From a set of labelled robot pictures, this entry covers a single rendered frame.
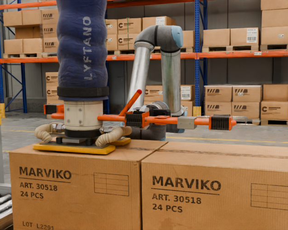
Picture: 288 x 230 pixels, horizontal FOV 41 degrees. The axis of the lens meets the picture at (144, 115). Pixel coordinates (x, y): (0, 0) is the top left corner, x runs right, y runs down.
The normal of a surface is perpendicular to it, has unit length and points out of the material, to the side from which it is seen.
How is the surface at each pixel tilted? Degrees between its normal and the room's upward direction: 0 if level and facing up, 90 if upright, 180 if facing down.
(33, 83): 90
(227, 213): 90
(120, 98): 90
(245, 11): 90
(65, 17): 79
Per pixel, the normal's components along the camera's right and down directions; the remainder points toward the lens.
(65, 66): -0.50, -0.04
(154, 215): -0.33, 0.12
